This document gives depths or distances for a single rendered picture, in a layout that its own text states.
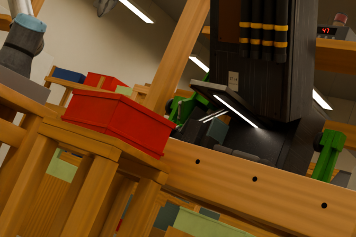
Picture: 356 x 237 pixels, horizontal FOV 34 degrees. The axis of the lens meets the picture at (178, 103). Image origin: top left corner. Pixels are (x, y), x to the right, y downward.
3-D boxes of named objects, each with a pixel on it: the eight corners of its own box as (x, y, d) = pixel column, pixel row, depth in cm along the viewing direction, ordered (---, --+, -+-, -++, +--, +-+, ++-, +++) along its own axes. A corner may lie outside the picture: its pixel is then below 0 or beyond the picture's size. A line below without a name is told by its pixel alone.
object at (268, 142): (274, 187, 209) (306, 101, 215) (209, 166, 229) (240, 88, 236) (296, 201, 222) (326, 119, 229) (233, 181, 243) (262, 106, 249)
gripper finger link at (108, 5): (96, 19, 240) (105, 0, 242) (106, 20, 236) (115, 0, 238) (91, 16, 238) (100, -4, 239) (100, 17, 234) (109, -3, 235)
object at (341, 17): (341, 21, 248) (345, 11, 249) (331, 20, 251) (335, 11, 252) (346, 27, 252) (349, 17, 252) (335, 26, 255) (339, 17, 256)
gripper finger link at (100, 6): (91, 16, 238) (100, -4, 239) (100, 17, 234) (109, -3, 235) (86, 12, 235) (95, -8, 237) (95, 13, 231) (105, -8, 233)
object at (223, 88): (223, 93, 195) (227, 85, 195) (187, 86, 206) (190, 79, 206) (276, 135, 223) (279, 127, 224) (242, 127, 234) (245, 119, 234)
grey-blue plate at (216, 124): (201, 154, 201) (216, 116, 204) (197, 152, 203) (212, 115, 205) (216, 162, 208) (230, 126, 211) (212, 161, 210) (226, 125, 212)
